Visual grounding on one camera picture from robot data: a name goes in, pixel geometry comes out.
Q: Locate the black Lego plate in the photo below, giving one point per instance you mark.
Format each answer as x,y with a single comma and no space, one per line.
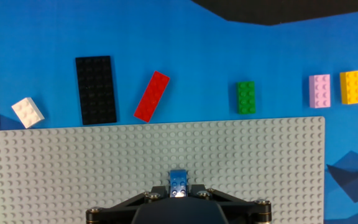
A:
96,90

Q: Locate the grey Lego baseplate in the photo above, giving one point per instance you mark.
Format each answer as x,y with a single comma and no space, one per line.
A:
73,174

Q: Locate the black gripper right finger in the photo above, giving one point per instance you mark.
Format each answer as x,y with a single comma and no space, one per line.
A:
244,208

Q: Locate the red Lego plate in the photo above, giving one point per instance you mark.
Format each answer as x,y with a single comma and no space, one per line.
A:
152,96

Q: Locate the white Lego brick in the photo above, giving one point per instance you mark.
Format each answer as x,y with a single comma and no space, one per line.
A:
28,112

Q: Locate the blue Lego brick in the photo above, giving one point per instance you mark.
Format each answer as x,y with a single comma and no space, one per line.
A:
178,183

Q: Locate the light pink Lego brick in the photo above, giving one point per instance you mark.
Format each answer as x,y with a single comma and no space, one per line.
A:
319,91

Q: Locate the yellow Lego brick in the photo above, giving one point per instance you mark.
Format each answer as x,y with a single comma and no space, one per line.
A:
351,87

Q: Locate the blue mountain print cloth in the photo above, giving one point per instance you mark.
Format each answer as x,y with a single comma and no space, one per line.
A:
197,46

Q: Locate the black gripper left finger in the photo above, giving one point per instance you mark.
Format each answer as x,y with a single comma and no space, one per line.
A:
120,208

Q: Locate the green Lego brick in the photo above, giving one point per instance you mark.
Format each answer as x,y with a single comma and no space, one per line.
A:
246,97

